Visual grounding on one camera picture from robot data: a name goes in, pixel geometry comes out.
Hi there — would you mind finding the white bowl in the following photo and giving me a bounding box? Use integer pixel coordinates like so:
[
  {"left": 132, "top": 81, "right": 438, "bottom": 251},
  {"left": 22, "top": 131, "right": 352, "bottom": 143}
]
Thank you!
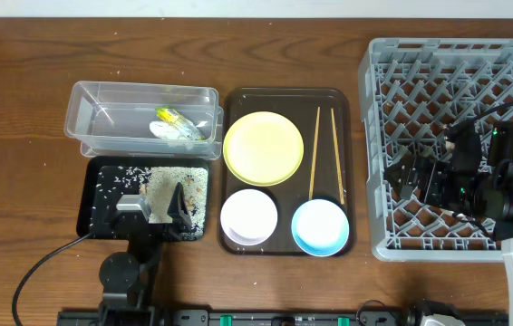
[{"left": 220, "top": 189, "right": 278, "bottom": 246}]

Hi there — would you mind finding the white tissue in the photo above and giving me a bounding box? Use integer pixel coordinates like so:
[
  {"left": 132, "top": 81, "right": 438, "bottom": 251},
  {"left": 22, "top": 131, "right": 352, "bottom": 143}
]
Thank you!
[{"left": 149, "top": 120, "right": 189, "bottom": 140}]

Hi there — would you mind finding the green yellow snack wrapper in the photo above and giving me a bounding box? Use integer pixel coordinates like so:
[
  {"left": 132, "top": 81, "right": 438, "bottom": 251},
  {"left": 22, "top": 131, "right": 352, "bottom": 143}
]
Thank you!
[{"left": 156, "top": 106, "right": 206, "bottom": 141}]

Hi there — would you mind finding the yellow plate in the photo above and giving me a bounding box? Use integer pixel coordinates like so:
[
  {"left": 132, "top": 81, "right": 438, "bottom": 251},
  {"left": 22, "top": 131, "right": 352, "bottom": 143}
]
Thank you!
[{"left": 223, "top": 111, "right": 305, "bottom": 187}]

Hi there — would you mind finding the light blue bowl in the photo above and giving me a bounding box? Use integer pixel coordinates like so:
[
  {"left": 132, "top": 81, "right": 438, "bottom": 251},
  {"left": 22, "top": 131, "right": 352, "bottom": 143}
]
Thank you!
[{"left": 291, "top": 199, "right": 350, "bottom": 257}]

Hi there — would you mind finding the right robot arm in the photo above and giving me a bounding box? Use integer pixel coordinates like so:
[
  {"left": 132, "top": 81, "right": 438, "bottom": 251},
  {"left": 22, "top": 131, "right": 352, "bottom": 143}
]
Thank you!
[{"left": 383, "top": 120, "right": 513, "bottom": 325}]

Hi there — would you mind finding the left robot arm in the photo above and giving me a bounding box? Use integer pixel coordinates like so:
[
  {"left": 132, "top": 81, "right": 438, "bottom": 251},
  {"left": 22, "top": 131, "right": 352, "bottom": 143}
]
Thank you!
[{"left": 92, "top": 183, "right": 192, "bottom": 325}]

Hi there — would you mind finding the grey dishwasher rack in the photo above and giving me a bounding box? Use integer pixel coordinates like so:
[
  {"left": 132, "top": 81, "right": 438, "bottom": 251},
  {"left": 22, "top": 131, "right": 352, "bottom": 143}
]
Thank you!
[{"left": 358, "top": 38, "right": 513, "bottom": 263}]

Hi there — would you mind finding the pile of rice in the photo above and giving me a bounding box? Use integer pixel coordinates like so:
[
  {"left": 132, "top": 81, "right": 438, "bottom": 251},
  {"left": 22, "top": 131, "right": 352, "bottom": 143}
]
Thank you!
[{"left": 89, "top": 166, "right": 208, "bottom": 241}]

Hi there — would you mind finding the black plastic tray bin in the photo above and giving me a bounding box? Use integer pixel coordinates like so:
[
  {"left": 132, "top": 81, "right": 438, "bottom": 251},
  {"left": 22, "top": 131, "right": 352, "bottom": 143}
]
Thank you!
[{"left": 76, "top": 156, "right": 210, "bottom": 240}]

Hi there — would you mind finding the dark brown serving tray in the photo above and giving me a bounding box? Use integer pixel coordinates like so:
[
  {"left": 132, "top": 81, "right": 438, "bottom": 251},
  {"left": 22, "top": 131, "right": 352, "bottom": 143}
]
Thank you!
[{"left": 218, "top": 87, "right": 356, "bottom": 256}]

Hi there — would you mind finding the clear plastic bin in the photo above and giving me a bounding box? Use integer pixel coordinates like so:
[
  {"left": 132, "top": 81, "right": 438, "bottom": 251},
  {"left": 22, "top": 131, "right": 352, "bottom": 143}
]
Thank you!
[{"left": 64, "top": 81, "right": 224, "bottom": 160}]

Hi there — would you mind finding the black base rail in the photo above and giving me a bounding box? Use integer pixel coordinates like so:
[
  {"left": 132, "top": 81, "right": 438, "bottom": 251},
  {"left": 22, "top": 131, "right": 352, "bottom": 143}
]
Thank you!
[{"left": 56, "top": 310, "right": 508, "bottom": 326}]

